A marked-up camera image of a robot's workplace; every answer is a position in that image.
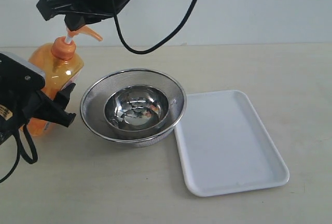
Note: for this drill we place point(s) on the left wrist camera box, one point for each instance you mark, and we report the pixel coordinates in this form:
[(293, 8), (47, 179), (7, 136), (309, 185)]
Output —
[(25, 63)]

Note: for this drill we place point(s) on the small stainless steel bowl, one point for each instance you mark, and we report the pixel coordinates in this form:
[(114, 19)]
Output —
[(137, 108)]

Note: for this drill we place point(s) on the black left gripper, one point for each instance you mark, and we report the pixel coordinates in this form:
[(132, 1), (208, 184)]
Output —
[(17, 85)]

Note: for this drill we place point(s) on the steel mesh colander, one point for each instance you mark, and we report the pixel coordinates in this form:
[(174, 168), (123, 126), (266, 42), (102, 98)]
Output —
[(95, 97)]

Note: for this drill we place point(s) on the orange soap pump bottle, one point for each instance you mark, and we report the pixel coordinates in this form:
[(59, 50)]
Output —
[(59, 60)]

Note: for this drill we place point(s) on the white plastic tray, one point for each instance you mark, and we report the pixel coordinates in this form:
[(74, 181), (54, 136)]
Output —
[(224, 146)]

